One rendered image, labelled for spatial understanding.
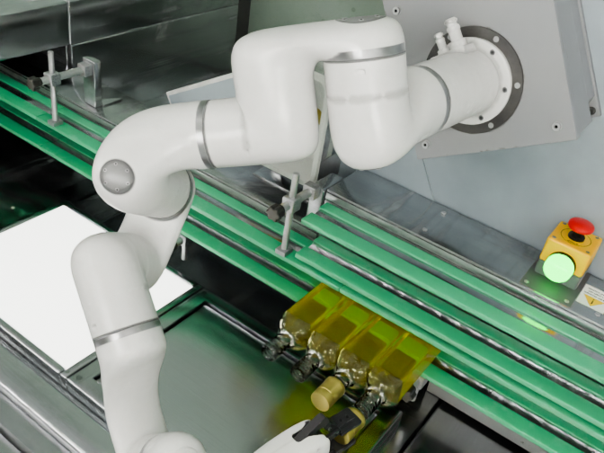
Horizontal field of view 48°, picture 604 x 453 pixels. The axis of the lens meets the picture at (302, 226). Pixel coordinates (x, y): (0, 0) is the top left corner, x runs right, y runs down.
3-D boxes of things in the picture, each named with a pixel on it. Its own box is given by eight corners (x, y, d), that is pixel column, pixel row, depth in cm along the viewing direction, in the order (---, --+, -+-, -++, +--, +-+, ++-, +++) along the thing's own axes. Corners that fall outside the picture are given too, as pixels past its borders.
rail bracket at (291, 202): (299, 233, 130) (258, 261, 121) (313, 156, 120) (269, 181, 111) (312, 240, 128) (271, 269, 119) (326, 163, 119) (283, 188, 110)
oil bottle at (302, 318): (339, 284, 129) (270, 341, 114) (344, 262, 126) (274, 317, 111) (364, 298, 127) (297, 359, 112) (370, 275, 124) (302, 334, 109)
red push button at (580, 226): (558, 239, 107) (566, 221, 105) (566, 229, 110) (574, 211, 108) (583, 250, 106) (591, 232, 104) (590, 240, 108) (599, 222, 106)
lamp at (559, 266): (542, 269, 109) (536, 277, 107) (552, 246, 107) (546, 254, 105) (569, 281, 107) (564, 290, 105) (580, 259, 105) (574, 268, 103)
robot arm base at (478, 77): (415, 35, 103) (357, 50, 92) (490, 2, 94) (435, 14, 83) (448, 132, 105) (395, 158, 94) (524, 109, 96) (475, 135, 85)
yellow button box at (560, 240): (547, 252, 116) (532, 271, 110) (563, 216, 112) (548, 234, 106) (588, 270, 113) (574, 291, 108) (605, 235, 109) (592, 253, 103)
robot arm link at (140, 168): (229, 111, 91) (128, 120, 94) (194, 86, 78) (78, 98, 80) (234, 213, 90) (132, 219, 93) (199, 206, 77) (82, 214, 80)
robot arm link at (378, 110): (389, 142, 93) (317, 174, 82) (381, 44, 89) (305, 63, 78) (453, 146, 87) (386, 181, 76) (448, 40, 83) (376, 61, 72)
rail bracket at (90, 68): (108, 100, 164) (27, 127, 148) (107, 32, 154) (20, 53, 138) (121, 107, 162) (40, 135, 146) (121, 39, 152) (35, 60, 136)
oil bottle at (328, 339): (365, 301, 127) (297, 362, 112) (370, 278, 124) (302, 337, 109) (390, 315, 125) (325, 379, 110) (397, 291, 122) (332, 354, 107)
